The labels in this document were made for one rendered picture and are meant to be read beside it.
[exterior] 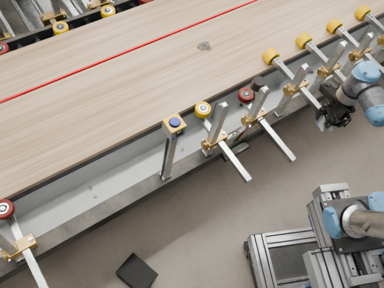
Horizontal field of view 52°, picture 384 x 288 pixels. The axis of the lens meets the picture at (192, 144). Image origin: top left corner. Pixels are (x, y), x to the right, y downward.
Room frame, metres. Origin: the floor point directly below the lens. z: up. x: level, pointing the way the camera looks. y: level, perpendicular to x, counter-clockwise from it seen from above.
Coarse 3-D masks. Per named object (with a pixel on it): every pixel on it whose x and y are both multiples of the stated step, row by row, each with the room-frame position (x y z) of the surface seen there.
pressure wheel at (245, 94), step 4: (244, 88) 1.30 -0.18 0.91; (248, 88) 1.31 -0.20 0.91; (240, 92) 1.27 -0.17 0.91; (244, 92) 1.28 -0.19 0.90; (248, 92) 1.29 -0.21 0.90; (252, 92) 1.29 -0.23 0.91; (240, 96) 1.25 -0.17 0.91; (244, 96) 1.26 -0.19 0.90; (248, 96) 1.26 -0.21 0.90; (252, 96) 1.27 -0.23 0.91; (240, 100) 1.24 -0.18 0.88; (244, 100) 1.24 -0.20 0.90; (248, 100) 1.24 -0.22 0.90
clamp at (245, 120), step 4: (260, 112) 1.21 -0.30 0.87; (264, 112) 1.22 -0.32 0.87; (260, 116) 1.19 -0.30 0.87; (264, 116) 1.21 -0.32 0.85; (244, 120) 1.14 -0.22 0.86; (248, 120) 1.14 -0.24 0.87; (252, 120) 1.15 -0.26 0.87; (256, 120) 1.17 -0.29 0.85; (244, 124) 1.13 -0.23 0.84; (248, 124) 1.13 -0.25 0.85; (252, 124) 1.15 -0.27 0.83
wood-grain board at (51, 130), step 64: (192, 0) 1.84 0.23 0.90; (320, 0) 2.15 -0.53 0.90; (0, 64) 1.04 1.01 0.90; (64, 64) 1.14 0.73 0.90; (128, 64) 1.25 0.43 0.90; (192, 64) 1.37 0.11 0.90; (256, 64) 1.49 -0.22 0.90; (0, 128) 0.71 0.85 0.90; (64, 128) 0.80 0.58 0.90; (128, 128) 0.89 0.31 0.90; (0, 192) 0.43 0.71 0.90
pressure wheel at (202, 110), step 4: (200, 104) 1.13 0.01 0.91; (204, 104) 1.14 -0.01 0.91; (208, 104) 1.14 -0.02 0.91; (196, 108) 1.10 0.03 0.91; (200, 108) 1.11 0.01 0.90; (204, 108) 1.11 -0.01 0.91; (208, 108) 1.12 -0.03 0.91; (196, 112) 1.09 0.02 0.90; (200, 112) 1.08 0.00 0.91; (204, 112) 1.09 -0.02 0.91; (208, 112) 1.10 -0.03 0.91; (200, 116) 1.07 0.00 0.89; (204, 116) 1.08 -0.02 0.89
